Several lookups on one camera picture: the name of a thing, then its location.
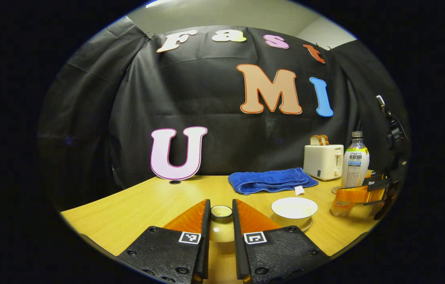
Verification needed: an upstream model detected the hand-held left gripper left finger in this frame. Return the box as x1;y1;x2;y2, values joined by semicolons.
118;199;211;284

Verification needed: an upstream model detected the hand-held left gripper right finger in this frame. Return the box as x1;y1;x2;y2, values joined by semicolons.
232;199;329;284

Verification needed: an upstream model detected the plastic water bottle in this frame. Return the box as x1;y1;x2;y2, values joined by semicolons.
330;131;370;217

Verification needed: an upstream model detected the white teacup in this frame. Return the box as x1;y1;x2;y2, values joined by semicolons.
271;197;319;228

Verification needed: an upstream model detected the white toaster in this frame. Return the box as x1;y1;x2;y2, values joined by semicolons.
304;144;344;181

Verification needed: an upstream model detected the white saucer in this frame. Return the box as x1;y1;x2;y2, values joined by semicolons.
269;215;314;232

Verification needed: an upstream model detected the blue folded towel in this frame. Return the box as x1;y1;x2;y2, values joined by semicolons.
228;168;319;196

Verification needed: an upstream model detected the black backdrop cloth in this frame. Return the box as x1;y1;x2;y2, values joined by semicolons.
37;16;410;211

